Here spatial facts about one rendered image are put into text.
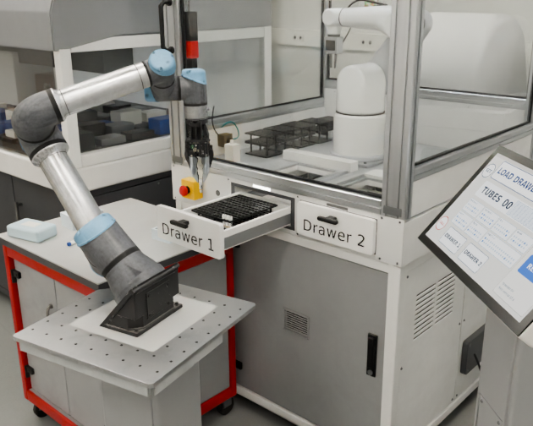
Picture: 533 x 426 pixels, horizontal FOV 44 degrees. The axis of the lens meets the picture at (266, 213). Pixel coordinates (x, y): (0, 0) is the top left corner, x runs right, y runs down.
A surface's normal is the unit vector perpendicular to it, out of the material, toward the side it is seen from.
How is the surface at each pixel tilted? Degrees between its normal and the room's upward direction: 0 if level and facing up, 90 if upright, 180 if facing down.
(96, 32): 90
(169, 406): 90
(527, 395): 90
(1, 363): 0
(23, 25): 90
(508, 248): 50
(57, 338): 0
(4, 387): 0
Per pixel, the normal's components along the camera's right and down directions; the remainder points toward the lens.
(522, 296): -0.76, -0.57
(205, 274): 0.74, 0.21
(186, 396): 0.87, 0.15
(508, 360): -0.99, 0.05
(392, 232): -0.67, 0.24
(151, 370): 0.00, -0.95
